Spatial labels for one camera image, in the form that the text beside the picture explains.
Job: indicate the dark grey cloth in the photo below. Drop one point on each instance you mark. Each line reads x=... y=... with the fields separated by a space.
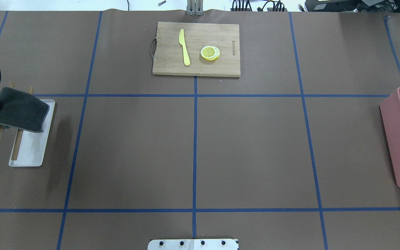
x=22 y=110

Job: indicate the right wooden rack bar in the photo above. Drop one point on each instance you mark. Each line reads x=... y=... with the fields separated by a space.
x=19 y=134

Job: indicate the white towel rack tray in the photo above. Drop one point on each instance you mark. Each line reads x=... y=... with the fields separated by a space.
x=33 y=145

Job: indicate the yellow plastic knife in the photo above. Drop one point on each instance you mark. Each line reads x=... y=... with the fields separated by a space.
x=182 y=42

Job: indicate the bamboo cutting board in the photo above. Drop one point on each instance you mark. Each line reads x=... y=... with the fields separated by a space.
x=168 y=57

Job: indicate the yellow lemon slices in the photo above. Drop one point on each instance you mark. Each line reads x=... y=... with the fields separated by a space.
x=210 y=53

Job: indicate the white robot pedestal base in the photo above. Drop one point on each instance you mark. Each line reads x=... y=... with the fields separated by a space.
x=193 y=244

